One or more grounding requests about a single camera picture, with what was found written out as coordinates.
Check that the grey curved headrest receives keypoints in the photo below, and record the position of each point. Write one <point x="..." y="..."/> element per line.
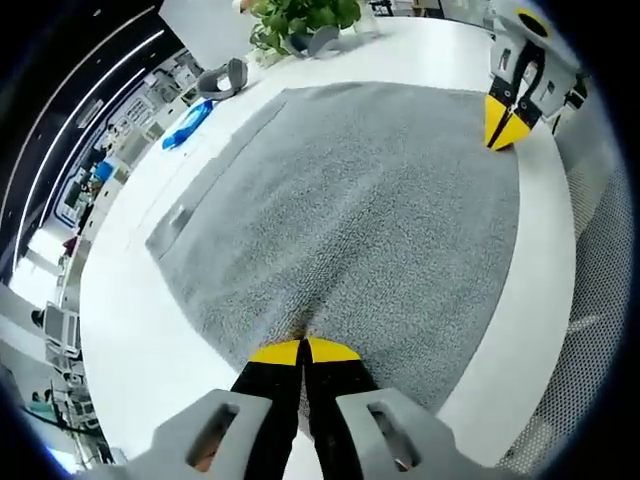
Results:
<point x="322" y="40"/>

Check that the grey towel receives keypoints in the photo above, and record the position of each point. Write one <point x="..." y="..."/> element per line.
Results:
<point x="360" y="210"/>

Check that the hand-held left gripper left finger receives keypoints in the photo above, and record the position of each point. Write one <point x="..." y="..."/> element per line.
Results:
<point x="270" y="380"/>

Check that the green potted plant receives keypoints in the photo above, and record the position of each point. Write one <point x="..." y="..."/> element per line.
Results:
<point x="300" y="15"/>

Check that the grey headband device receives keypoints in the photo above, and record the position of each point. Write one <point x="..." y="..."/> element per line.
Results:
<point x="235" y="75"/>

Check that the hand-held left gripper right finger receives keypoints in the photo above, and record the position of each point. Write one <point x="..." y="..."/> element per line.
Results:
<point x="340" y="385"/>

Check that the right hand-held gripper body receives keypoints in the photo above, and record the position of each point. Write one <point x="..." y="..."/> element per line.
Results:
<point x="560" y="75"/>

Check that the blue wipes packet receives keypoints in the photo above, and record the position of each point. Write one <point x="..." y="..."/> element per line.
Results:
<point x="187" y="125"/>

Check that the grey mesh office chair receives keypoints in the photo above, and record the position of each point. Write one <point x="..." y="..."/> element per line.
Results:
<point x="575" y="300"/>

